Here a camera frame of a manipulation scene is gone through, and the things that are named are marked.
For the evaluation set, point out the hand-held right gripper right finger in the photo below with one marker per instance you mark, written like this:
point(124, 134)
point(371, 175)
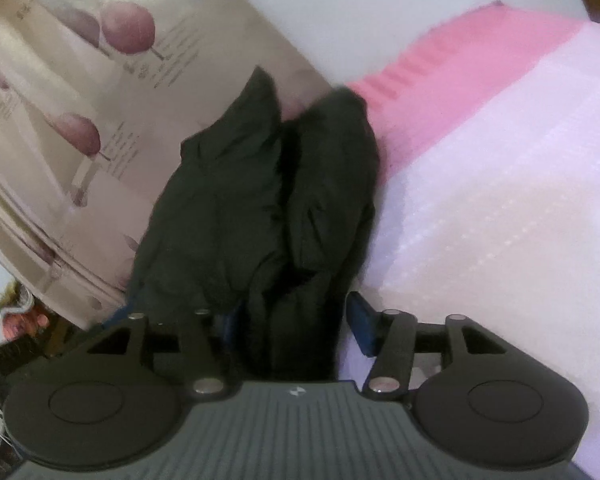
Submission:
point(362, 320)

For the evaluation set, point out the cream tulip print curtain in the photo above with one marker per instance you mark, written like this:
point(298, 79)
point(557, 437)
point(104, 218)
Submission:
point(80, 135)

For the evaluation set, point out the black jacket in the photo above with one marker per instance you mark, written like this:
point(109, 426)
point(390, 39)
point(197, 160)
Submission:
point(230, 220)

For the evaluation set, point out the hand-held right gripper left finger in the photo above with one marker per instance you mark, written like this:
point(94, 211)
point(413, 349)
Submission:
point(200, 350)

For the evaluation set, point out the pink blanket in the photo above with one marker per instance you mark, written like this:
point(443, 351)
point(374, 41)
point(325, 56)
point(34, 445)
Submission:
point(455, 60)

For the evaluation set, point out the purple checked bed sheet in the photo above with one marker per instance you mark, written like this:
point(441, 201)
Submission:
point(505, 210)

